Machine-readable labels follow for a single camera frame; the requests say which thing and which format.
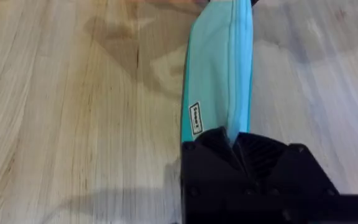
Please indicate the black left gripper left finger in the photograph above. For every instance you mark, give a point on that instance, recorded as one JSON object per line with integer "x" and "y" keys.
{"x": 210, "y": 174}

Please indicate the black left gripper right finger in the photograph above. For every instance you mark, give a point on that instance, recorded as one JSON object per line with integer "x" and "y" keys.
{"x": 278, "y": 171}

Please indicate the teal soft zip bag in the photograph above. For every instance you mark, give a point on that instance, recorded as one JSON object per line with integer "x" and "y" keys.
{"x": 216, "y": 62}

